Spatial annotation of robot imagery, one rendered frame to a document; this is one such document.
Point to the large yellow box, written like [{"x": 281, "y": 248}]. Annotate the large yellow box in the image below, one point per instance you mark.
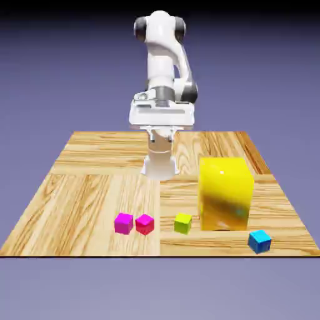
[{"x": 225, "y": 192}]

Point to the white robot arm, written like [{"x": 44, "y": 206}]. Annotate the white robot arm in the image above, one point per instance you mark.
[{"x": 160, "y": 62}]

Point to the small magenta cube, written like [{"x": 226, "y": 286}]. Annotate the small magenta cube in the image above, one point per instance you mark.
[{"x": 123, "y": 223}]

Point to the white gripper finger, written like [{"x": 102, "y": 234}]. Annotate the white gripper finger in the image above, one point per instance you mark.
[
  {"x": 151, "y": 136},
  {"x": 171, "y": 135}
]

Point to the small red cube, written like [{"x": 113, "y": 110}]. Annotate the small red cube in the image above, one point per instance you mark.
[{"x": 144, "y": 224}]

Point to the small lime green cube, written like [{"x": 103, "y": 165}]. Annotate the small lime green cube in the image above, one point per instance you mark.
[{"x": 183, "y": 223}]

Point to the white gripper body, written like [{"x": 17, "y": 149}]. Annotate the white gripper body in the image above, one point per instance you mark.
[{"x": 161, "y": 117}]

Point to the small blue cube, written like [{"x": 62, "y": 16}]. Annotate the small blue cube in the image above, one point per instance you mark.
[{"x": 259, "y": 241}]

